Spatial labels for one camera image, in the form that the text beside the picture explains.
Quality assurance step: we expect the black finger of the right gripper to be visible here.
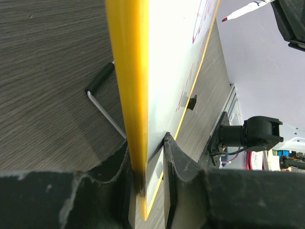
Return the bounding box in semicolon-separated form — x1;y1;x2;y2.
271;0;305;51

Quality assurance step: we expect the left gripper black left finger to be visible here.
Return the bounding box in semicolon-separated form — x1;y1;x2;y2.
0;143;133;229

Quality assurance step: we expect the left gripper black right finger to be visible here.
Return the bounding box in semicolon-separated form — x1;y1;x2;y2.
163;133;305;229

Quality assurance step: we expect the white marker pen body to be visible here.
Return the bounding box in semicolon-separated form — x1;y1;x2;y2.
222;0;274;22

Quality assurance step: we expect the orange framed whiteboard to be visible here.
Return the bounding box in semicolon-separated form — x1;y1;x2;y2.
105;0;219;220

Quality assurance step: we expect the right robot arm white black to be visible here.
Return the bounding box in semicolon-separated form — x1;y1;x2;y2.
206;0;305;170

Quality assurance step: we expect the right black whiteboard foot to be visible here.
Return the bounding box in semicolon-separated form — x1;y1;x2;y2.
182;94;197;111

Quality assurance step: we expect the metal whiteboard stand wire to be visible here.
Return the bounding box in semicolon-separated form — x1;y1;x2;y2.
84;60;127;139

